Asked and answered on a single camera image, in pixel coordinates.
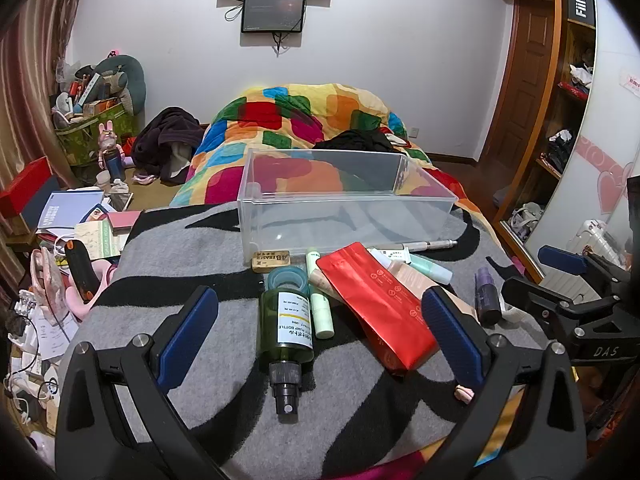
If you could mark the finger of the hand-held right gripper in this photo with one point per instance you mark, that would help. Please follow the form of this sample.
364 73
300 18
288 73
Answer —
530 292
560 257

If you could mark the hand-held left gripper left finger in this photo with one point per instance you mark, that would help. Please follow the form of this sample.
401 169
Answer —
190 330

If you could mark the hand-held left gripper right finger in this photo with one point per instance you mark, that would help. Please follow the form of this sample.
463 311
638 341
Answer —
450 335

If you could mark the small purple bottle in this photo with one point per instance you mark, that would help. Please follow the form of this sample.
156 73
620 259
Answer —
487 295

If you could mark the red foil pouch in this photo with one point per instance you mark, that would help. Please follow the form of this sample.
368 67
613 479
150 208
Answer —
390 305

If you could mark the mint green tube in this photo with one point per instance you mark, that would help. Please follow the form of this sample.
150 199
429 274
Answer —
430 267

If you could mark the beige tube with white cap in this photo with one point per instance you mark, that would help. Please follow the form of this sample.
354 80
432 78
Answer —
400 270

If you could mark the silver pen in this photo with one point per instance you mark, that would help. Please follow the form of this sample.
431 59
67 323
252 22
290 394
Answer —
430 246

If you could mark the green spray bottle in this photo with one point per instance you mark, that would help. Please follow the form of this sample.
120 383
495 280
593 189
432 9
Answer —
285 330

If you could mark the translucent tape roll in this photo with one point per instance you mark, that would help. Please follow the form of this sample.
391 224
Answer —
287 277

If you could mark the light green tube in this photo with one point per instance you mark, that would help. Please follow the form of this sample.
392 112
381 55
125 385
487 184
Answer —
320 310

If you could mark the clear plastic storage box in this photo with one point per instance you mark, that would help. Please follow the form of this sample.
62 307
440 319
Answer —
345 200

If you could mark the white bag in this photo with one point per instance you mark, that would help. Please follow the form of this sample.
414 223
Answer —
525 220

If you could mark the grey black zebra blanket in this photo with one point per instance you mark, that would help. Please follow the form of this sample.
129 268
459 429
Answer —
200 260

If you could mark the white sliding door pink hearts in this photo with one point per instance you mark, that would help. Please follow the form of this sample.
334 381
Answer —
595 160

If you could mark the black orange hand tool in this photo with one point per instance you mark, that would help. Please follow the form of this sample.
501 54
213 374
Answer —
81 270

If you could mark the green white paper packet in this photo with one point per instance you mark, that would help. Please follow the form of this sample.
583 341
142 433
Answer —
102 240

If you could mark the pink flat box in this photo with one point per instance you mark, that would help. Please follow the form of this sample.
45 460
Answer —
125 220

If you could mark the wooden wardrobe shelf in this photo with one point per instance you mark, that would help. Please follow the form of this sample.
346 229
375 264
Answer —
565 110

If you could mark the pink pouch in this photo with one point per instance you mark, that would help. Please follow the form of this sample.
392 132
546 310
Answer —
47 280

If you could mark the blue notebook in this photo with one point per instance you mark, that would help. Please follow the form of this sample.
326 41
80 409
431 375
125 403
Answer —
67 210

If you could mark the dark blue bottle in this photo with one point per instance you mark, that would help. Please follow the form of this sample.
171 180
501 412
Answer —
115 165

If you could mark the wooden door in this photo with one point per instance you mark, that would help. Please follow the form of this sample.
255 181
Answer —
525 75

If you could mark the dark brown clothes pile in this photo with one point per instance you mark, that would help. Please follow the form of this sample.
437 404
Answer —
165 140

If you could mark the pink bunny toy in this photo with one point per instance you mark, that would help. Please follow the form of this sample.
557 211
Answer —
107 137

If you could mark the black clothing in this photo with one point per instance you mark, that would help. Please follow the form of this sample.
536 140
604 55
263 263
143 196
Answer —
355 141

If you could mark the green patterned storage box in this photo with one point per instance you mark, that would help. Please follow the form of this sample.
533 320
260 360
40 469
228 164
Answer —
85 140

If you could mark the colourful patchwork blanket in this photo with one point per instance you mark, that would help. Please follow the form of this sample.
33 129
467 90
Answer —
280 130

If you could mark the red box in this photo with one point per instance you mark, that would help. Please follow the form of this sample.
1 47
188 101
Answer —
22 187

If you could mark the black box white lettering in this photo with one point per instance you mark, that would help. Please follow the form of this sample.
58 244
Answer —
580 5

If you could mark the grey green neck pillow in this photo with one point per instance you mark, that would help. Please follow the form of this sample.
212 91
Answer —
130 80

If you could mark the striped curtain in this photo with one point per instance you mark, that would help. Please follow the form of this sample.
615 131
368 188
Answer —
30 85

